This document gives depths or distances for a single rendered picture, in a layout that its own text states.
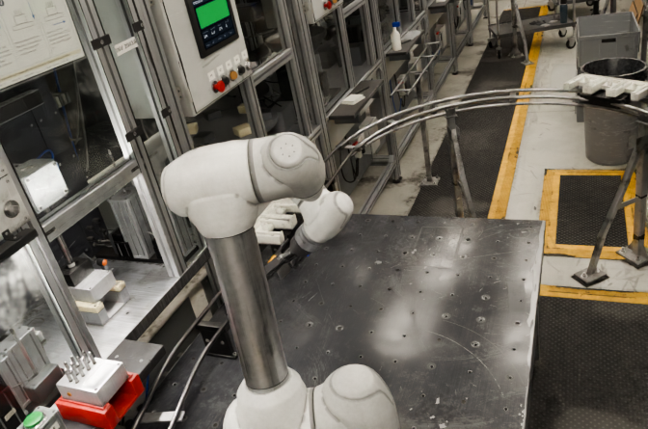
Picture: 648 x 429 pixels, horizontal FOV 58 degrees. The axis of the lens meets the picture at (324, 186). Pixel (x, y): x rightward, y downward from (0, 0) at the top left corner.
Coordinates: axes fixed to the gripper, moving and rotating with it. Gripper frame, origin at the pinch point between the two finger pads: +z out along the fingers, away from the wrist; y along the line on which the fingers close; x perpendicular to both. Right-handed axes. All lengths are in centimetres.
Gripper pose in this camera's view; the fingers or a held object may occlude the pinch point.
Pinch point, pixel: (274, 274)
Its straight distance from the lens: 192.6
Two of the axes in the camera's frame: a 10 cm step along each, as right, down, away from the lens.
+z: -5.4, 6.0, 5.9
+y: -6.7, 1.3, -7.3
